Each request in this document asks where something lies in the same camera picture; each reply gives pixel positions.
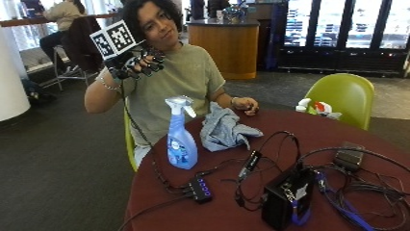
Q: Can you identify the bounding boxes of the dark bag on floor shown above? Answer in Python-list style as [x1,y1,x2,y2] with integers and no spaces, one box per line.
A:
[20,78,57,102]

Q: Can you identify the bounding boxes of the dark glass door cabinets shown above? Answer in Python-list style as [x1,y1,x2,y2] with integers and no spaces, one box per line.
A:
[273,0,410,78]

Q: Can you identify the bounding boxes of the green chair under person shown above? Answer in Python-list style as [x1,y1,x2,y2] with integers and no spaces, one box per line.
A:
[121,107,140,173]

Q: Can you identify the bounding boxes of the spray bottle with red trigger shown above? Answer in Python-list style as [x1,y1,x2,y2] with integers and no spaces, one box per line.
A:
[314,101,344,121]

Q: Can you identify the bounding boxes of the black hub power cable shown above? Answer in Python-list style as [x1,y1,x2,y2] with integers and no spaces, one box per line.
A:
[117,193,194,231]

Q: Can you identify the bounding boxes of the round wooden counter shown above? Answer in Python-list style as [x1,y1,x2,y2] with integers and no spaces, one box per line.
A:
[188,18,261,81]

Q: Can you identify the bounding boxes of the tangle of black cables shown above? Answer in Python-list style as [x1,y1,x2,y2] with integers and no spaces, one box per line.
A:
[232,130,410,231]

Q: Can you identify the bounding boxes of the black hub with blue lights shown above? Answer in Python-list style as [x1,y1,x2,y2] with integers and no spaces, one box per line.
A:
[188,175,216,204]

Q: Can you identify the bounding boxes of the metal stool with dark jacket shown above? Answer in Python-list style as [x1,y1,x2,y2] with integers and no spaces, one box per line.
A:
[52,15,105,92]

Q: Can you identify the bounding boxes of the beaded wrist bracelet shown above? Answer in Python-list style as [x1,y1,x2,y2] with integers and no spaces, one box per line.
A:
[96,74,123,92]

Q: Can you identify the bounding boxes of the grey-blue cloth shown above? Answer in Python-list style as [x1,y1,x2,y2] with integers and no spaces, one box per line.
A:
[198,101,265,153]

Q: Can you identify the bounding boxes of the wooden bar table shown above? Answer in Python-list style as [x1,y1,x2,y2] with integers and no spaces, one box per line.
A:
[0,13,119,29]

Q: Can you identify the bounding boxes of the white cube with black markers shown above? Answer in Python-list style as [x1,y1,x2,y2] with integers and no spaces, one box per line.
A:
[88,19,147,62]

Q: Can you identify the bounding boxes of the blue spray bottle white trigger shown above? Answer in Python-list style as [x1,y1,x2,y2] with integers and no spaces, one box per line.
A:
[164,95,200,170]

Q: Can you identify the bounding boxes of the blue cable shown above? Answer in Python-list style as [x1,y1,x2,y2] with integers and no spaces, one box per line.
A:
[314,171,377,231]

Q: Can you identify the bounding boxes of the small dark flat device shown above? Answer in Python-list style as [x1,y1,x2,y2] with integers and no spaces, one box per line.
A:
[332,141,366,172]

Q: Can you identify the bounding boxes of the white pillar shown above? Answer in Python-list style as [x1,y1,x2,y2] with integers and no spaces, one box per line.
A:
[0,24,32,123]

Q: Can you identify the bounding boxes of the empty green chair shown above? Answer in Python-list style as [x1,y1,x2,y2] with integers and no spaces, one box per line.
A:
[304,72,377,131]

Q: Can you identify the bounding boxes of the black inline cable adapter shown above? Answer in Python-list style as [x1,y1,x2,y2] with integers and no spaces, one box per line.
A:
[237,149,264,181]

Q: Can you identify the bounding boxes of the black box device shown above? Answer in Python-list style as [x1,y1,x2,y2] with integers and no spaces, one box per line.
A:
[260,167,318,231]

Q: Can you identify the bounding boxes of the the person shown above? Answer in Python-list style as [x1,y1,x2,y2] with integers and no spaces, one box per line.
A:
[84,0,261,167]

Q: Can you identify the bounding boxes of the black glove cable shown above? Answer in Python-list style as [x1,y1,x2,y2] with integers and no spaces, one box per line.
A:
[120,76,193,195]

